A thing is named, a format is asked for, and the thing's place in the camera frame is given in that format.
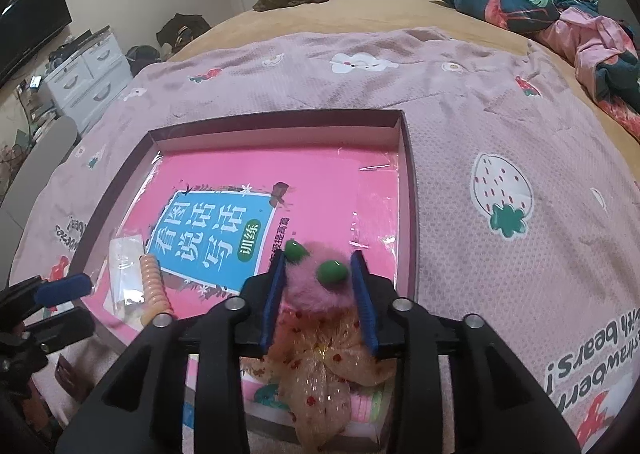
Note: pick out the pink floral cloth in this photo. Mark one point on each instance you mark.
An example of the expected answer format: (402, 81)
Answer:
(595, 49)

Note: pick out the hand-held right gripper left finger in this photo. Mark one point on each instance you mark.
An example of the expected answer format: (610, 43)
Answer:
(272, 304)

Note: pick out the tan bed sheet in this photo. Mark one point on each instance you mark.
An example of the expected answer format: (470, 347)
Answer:
(380, 9)

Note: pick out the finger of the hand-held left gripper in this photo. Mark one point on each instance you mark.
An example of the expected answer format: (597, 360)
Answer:
(65, 324)
(65, 286)

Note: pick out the black television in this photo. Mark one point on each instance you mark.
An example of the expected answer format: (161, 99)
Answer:
(30, 29)

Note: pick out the black bag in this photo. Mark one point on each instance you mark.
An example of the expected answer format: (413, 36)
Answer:
(142, 59)

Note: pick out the pink book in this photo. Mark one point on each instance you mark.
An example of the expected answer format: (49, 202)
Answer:
(325, 184)

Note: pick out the clear plastic packet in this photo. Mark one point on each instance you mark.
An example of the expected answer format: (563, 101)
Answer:
(125, 264)

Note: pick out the dark olive bag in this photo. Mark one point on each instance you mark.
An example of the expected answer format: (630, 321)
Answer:
(182, 29)

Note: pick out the white drawer cabinet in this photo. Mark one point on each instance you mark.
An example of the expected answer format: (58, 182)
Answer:
(90, 79)

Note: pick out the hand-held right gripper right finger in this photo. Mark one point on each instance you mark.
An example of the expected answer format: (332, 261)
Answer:
(365, 304)

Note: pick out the dark shallow cardboard box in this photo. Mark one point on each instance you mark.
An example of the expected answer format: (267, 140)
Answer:
(407, 214)

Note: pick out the pastel striped packet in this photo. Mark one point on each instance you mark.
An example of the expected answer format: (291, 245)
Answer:
(372, 409)

